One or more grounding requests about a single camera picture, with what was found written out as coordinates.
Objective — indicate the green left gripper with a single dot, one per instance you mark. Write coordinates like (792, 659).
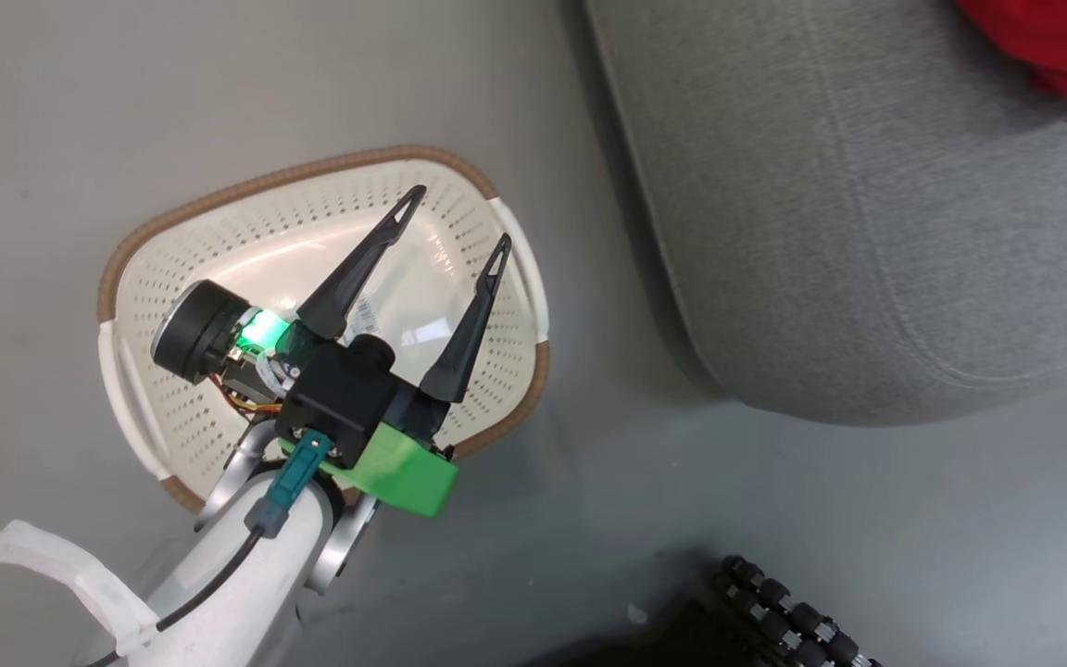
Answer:
(395, 472)

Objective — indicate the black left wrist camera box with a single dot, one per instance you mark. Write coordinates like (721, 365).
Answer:
(339, 398)

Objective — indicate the black omni wheel with rollers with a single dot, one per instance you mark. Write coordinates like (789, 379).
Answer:
(793, 621)

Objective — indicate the grey fabric sofa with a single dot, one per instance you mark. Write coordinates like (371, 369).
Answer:
(867, 204)

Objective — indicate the white barcode sticker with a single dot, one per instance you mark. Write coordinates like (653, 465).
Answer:
(365, 315)

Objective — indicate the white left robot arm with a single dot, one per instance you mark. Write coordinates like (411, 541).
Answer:
(237, 593)

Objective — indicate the white perforated laundry basket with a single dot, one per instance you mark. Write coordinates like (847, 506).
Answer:
(219, 232)

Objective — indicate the red and white garment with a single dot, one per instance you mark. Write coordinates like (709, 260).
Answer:
(1061, 46)

